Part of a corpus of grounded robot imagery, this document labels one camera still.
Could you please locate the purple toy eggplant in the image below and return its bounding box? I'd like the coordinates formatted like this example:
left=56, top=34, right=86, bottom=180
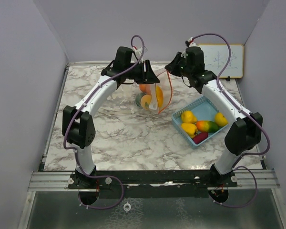
left=192, top=132, right=208, bottom=145

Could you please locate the yellow toy lemon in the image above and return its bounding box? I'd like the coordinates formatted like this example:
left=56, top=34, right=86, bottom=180
left=214, top=112, right=228, bottom=127

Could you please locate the small whiteboard with writing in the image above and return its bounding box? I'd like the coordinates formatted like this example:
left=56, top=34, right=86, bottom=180
left=198, top=44, right=244, bottom=79

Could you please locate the yellow toy pepper upper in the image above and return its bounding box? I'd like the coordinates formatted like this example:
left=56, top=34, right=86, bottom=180
left=181, top=110, right=197, bottom=124

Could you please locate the orange toy pepper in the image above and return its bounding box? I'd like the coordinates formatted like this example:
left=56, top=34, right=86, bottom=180
left=140, top=94, right=152, bottom=110

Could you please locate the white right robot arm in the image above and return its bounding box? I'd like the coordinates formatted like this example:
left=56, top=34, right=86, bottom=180
left=165, top=46, right=263, bottom=187

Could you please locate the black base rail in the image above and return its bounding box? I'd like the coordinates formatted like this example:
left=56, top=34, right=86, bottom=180
left=68, top=170, right=237, bottom=199

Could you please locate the aluminium frame rail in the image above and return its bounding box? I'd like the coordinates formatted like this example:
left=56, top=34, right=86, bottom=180
left=28, top=172, right=72, bottom=192

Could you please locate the light blue perforated basket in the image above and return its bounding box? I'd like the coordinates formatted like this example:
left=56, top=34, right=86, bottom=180
left=172, top=96, right=228, bottom=148

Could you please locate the yellow toy pepper lower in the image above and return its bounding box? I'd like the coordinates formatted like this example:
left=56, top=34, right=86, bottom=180
left=181, top=123, right=198, bottom=138

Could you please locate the yellow toy pepper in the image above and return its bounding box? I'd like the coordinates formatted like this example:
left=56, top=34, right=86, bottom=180
left=181, top=110, right=197, bottom=124
left=181, top=123, right=198, bottom=138

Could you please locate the green orange toy mango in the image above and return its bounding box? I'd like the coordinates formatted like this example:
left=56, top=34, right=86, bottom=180
left=196, top=120, right=220, bottom=133

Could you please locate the clear zip bag orange zipper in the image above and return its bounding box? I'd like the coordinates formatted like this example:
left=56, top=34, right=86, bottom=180
left=110, top=68, right=173, bottom=114

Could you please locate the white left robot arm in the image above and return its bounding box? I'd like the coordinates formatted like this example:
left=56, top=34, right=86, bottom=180
left=62, top=46, right=159, bottom=188

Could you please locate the orange toy pumpkin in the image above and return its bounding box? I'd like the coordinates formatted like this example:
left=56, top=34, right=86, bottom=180
left=139, top=84, right=151, bottom=95

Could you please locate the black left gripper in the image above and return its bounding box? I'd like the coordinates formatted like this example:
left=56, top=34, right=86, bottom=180
left=124, top=59, right=159, bottom=84

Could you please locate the orange yellow toy mango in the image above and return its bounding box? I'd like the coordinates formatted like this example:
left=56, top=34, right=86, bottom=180
left=155, top=85, right=163, bottom=107

